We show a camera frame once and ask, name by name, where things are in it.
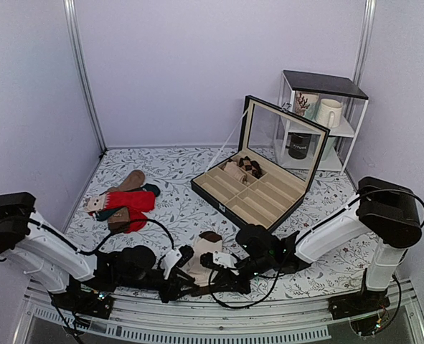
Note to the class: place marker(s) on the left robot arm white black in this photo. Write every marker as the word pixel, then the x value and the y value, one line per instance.
pixel 54 260

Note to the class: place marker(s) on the aluminium front rail frame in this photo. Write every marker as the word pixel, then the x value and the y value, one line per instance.
pixel 138 319

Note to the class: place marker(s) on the aluminium corner post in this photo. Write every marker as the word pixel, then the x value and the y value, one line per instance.
pixel 364 40
pixel 78 55

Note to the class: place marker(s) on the rolled cream sock in box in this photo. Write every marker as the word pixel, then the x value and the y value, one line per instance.
pixel 236 172

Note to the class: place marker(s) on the right aluminium corner post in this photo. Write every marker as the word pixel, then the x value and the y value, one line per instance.
pixel 364 40

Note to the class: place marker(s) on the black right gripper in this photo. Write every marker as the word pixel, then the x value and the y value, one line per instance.
pixel 229 277

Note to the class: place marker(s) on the left aluminium corner post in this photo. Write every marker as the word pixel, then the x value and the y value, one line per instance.
pixel 78 55

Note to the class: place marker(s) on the black compartment box glass lid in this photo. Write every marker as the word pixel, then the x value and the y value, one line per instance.
pixel 271 199

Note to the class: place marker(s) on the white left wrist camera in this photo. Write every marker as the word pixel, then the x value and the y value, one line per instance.
pixel 175 258

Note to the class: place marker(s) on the white ribbed mug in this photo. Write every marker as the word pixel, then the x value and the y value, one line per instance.
pixel 329 113

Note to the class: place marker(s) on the rolled brown checked sock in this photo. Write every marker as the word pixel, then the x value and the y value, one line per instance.
pixel 250 166

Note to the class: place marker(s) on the black cylindrical mug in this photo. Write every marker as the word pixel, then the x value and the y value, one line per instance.
pixel 299 144

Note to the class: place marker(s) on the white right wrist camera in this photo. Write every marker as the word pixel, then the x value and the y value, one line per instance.
pixel 223 260

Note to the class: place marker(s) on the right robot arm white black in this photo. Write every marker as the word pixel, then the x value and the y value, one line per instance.
pixel 385 209

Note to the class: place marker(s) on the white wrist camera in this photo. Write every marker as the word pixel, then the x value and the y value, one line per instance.
pixel 175 258
pixel 223 260

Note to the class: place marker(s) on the white mug coral pattern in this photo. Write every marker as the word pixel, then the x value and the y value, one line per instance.
pixel 305 103

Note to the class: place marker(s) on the white red character sock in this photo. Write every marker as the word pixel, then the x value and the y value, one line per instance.
pixel 96 204

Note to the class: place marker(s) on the white shelf black top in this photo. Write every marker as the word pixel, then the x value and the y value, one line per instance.
pixel 341 140

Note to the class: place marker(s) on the floral patterned table mat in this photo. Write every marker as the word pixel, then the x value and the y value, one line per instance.
pixel 180 215

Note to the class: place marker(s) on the dark green sock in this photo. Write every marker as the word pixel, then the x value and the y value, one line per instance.
pixel 151 188

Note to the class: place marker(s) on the folded brown tan sock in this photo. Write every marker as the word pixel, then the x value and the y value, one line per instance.
pixel 119 221

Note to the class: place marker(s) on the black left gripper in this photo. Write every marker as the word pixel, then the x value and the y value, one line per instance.
pixel 174 285

